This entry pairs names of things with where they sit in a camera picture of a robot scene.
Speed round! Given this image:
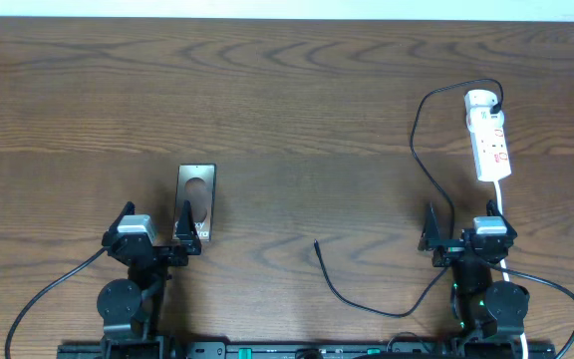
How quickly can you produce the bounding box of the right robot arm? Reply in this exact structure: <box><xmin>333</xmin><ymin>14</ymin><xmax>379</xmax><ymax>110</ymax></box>
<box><xmin>418</xmin><ymin>201</ymin><xmax>530</xmax><ymax>358</ymax></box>

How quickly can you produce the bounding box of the black right camera cable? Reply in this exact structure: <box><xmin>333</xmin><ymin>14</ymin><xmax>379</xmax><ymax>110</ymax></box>
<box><xmin>485</xmin><ymin>261</ymin><xmax>574</xmax><ymax>359</ymax></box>

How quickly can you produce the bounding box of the white charger adapter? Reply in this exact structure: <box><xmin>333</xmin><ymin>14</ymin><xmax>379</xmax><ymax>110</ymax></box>
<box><xmin>464</xmin><ymin>89</ymin><xmax>498</xmax><ymax>113</ymax></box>

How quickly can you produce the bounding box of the white power strip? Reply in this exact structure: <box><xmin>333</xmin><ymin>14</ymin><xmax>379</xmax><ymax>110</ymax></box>
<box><xmin>466</xmin><ymin>106</ymin><xmax>511</xmax><ymax>182</ymax></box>

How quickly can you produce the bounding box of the black left camera cable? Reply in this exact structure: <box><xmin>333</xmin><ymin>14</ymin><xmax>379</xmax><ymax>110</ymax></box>
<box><xmin>4</xmin><ymin>245</ymin><xmax>111</xmax><ymax>359</ymax></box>

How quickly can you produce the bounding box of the black camera cable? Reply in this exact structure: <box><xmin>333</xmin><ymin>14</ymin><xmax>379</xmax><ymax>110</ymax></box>
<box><xmin>4</xmin><ymin>245</ymin><xmax>111</xmax><ymax>359</ymax></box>
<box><xmin>485</xmin><ymin>261</ymin><xmax>574</xmax><ymax>359</ymax></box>

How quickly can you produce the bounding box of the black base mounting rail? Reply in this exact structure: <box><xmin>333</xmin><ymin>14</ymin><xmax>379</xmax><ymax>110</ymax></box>
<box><xmin>56</xmin><ymin>341</ymin><xmax>556</xmax><ymax>359</ymax></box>

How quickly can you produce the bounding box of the bronze Galaxy smartphone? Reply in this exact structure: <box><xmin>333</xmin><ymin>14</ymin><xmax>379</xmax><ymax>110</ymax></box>
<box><xmin>173</xmin><ymin>164</ymin><xmax>216</xmax><ymax>242</ymax></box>

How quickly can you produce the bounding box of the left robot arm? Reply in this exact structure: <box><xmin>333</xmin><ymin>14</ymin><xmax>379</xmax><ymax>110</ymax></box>
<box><xmin>97</xmin><ymin>200</ymin><xmax>202</xmax><ymax>359</ymax></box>

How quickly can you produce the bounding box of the black charging cable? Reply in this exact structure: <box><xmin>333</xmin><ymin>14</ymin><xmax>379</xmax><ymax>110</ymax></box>
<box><xmin>313</xmin><ymin>78</ymin><xmax>505</xmax><ymax>319</ymax></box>

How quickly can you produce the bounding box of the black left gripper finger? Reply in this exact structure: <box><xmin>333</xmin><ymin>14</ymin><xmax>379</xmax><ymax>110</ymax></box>
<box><xmin>174</xmin><ymin>200</ymin><xmax>202</xmax><ymax>255</ymax></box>
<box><xmin>109</xmin><ymin>201</ymin><xmax>135</xmax><ymax>234</ymax></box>

